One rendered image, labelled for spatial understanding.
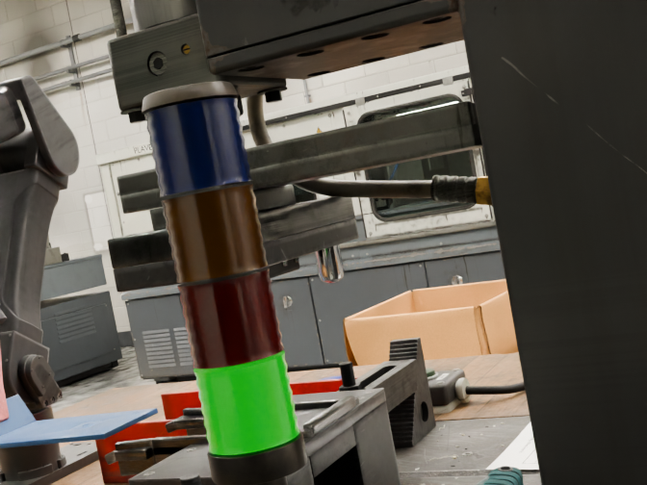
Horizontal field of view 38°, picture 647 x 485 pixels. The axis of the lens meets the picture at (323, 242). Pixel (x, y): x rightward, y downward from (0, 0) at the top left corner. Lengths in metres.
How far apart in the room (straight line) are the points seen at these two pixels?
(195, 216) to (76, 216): 9.40
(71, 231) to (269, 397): 9.47
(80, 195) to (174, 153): 9.33
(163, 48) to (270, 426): 0.34
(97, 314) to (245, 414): 7.70
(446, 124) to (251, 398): 0.25
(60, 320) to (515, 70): 7.33
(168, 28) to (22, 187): 0.49
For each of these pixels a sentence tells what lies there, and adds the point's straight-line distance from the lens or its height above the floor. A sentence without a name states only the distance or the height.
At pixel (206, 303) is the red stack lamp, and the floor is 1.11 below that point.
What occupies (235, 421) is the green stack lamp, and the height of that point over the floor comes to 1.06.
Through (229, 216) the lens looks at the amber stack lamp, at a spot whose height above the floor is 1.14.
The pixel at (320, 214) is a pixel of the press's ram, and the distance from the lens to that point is 0.70.
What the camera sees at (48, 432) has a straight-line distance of 0.83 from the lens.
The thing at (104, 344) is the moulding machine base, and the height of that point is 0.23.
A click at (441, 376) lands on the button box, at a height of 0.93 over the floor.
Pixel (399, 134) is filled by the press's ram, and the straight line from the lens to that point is 0.58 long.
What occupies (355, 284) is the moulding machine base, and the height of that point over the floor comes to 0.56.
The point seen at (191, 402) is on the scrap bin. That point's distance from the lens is 1.05.
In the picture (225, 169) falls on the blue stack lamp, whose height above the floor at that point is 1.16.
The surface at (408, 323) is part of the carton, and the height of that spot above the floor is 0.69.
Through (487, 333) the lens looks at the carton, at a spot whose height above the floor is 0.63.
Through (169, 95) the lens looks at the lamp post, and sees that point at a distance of 0.37.
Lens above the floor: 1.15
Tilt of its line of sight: 3 degrees down
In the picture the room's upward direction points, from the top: 10 degrees counter-clockwise
